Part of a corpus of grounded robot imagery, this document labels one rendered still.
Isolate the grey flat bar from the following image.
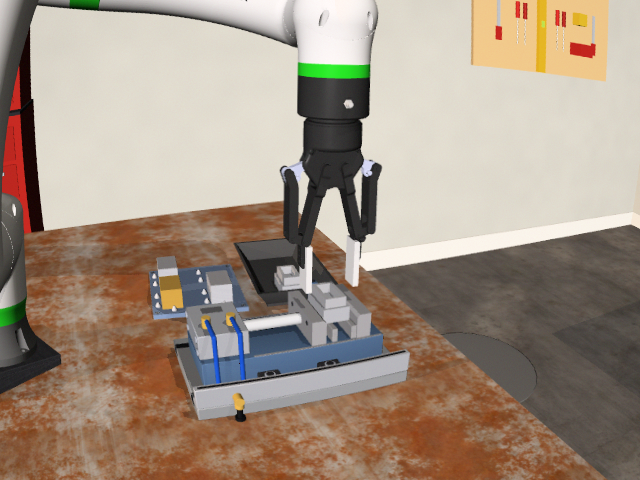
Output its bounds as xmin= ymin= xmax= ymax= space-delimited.
xmin=327 ymin=323 xmax=338 ymax=342

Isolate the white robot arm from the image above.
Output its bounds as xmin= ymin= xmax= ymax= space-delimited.
xmin=0 ymin=0 xmax=378 ymax=367

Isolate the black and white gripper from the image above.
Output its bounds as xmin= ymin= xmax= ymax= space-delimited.
xmin=280 ymin=118 xmax=382 ymax=294

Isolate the grey metal bar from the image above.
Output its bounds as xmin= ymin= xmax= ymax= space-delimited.
xmin=337 ymin=318 xmax=357 ymax=339

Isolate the orange-yellow rectangular block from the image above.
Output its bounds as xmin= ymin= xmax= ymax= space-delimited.
xmin=159 ymin=275 xmax=184 ymax=309

